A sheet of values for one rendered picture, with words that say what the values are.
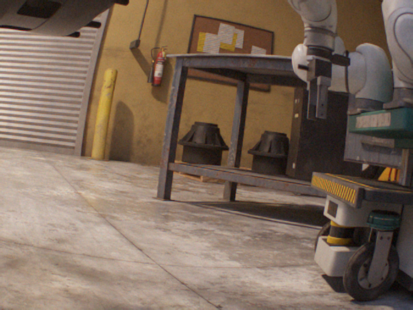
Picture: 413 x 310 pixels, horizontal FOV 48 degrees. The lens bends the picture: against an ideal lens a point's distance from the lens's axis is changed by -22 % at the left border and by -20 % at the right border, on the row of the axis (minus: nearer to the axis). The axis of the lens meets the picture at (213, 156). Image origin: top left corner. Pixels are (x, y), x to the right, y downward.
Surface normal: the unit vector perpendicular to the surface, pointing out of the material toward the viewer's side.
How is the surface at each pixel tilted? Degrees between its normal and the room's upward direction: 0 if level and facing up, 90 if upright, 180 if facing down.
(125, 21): 90
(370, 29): 90
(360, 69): 87
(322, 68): 90
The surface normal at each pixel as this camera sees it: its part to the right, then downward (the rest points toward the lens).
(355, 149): -0.63, -0.06
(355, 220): 0.01, 0.03
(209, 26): 0.40, 0.08
